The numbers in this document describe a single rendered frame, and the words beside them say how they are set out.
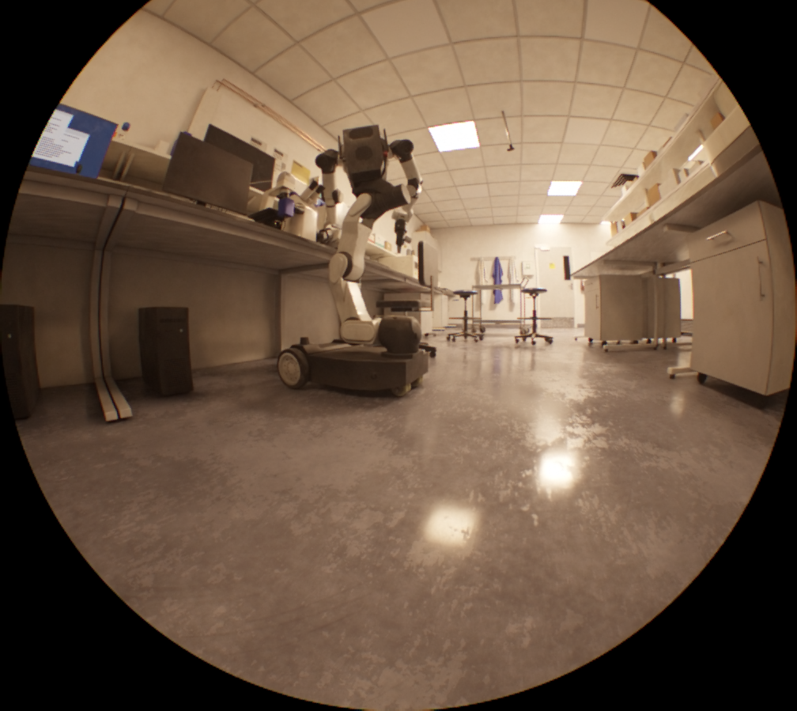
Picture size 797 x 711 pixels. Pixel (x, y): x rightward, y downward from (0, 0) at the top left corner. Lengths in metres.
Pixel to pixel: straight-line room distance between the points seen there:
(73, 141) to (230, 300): 1.52
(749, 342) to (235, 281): 2.94
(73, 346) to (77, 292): 0.28
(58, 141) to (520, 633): 1.85
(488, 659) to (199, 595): 0.36
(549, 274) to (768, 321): 6.20
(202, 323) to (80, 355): 0.89
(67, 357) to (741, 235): 3.11
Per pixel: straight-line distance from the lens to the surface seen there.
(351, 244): 1.39
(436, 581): 0.44
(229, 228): 1.17
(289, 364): 1.36
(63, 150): 1.52
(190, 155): 1.55
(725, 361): 1.51
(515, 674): 0.39
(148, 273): 1.84
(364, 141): 1.49
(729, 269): 1.49
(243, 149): 2.29
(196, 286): 1.95
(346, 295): 1.36
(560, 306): 7.01
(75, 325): 1.78
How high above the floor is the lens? 0.37
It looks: level
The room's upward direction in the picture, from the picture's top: straight up
